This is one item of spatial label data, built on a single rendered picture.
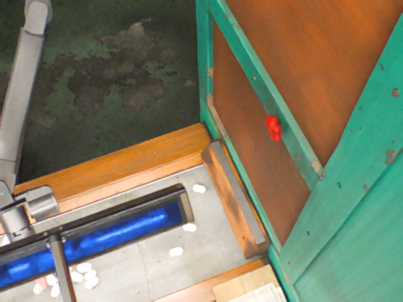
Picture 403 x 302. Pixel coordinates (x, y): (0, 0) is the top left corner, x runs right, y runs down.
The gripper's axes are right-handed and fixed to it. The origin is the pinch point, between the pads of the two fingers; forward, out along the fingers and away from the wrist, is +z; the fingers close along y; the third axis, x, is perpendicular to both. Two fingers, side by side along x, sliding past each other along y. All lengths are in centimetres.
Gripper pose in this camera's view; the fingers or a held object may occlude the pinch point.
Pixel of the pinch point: (44, 284)
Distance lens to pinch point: 109.3
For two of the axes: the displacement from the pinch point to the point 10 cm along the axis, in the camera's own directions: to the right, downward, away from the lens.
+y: 9.2, -3.5, 1.6
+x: -2.3, -1.5, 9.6
